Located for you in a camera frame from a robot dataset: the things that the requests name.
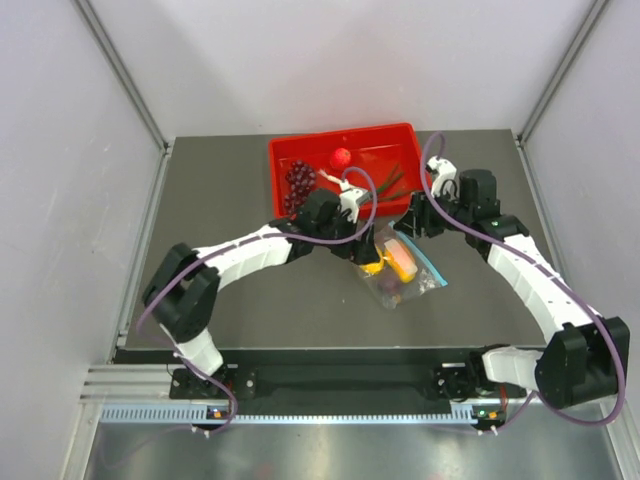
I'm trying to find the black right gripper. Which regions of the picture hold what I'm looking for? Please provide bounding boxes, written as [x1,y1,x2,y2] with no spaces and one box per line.
[394,184,472,240]

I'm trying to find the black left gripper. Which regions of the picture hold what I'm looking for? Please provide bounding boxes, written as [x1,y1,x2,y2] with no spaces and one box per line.
[314,207,379,265]

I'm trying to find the clear zip top bag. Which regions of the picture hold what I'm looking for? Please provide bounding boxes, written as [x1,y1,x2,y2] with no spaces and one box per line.
[357,221,448,309]

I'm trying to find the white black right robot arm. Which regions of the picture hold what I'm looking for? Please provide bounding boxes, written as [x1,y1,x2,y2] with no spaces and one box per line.
[395,158,630,410]

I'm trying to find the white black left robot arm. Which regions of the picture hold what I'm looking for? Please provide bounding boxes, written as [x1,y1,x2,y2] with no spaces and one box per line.
[142,187,379,397]

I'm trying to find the yellow fake lemon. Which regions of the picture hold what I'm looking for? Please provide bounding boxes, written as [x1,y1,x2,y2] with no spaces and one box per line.
[360,251,385,275]

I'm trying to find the green fake scallion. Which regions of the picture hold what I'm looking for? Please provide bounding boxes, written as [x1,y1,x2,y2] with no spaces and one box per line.
[317,163,416,204]

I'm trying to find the red fake strawberry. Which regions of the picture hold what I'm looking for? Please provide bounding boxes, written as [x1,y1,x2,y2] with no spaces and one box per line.
[329,147,352,171]

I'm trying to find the dark red fake grapes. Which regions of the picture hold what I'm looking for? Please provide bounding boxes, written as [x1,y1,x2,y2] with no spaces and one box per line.
[283,160,317,213]

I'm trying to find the red plastic tray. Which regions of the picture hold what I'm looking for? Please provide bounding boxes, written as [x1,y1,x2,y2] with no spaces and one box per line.
[268,123,422,218]

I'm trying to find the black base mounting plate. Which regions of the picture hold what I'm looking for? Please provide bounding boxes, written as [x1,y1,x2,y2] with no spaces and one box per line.
[169,364,508,402]

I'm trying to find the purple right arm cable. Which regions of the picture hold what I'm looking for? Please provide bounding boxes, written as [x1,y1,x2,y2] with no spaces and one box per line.
[419,131,629,436]

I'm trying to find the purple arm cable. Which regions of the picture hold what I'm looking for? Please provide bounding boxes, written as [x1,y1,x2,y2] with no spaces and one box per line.
[419,131,629,436]
[135,167,379,436]

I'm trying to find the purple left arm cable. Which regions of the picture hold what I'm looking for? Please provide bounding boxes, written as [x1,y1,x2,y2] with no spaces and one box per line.
[135,167,379,436]

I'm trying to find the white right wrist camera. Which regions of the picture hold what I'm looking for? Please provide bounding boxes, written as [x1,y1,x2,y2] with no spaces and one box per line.
[426,156,457,198]

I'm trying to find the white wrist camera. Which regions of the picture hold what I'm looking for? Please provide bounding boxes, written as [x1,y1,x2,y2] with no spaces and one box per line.
[339,187,373,223]
[426,156,457,198]

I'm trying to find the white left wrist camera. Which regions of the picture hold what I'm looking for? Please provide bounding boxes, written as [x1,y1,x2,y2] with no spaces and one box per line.
[339,187,373,223]

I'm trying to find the left aluminium frame post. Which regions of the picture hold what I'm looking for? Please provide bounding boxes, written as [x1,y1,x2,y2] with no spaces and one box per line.
[71,0,170,154]

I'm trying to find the aluminium frame post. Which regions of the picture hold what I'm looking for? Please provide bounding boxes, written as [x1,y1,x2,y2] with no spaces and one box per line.
[71,0,170,154]
[514,0,611,149]

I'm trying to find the right aluminium frame post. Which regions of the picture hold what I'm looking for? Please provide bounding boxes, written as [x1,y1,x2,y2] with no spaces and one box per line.
[514,0,611,149]

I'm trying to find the grey slotted cable duct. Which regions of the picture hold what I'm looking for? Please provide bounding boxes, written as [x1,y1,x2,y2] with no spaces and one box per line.
[100,404,500,425]

